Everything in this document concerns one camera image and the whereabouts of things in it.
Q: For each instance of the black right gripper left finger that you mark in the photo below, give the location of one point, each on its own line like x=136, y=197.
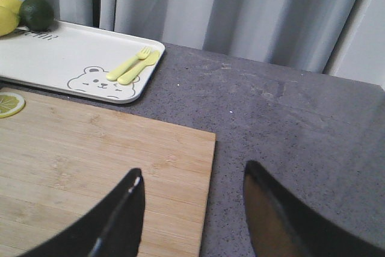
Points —
x=112, y=228

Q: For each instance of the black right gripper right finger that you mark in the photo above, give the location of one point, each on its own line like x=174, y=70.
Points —
x=280, y=224

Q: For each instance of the white bear-print tray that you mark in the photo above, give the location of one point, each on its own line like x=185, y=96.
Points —
x=74, y=59

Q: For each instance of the wooden cutting board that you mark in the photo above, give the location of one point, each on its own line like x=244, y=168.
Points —
x=59, y=158

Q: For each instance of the yellow lemon slice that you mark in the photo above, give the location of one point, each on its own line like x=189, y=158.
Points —
x=11, y=104

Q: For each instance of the yellow plastic knife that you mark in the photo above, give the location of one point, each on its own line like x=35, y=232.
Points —
x=131, y=74

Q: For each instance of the yellow plastic fork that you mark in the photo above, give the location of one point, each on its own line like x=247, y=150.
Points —
x=125, y=66

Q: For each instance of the grey curtain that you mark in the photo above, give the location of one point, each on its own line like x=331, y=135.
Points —
x=340, y=37

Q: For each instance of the green lime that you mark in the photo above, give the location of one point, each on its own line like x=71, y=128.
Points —
x=37, y=15

